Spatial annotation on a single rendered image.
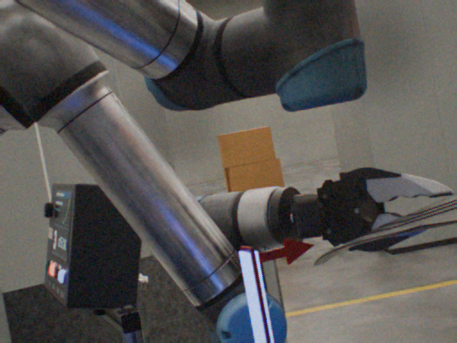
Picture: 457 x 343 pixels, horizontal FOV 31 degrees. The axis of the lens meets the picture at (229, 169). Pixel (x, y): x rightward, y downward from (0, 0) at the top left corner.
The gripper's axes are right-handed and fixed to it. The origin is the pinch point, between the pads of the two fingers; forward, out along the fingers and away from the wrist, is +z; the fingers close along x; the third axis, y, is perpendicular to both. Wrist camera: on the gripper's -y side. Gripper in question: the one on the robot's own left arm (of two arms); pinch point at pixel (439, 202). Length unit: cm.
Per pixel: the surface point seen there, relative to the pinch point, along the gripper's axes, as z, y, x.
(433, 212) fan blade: 2.4, -8.8, 0.5
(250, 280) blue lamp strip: -8.9, -24.3, 4.3
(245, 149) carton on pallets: -435, 657, -53
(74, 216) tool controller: -58, 6, -3
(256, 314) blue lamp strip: -8.9, -24.0, 7.2
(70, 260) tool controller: -59, 5, 3
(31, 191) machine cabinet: -466, 376, -27
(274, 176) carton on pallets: -414, 677, -21
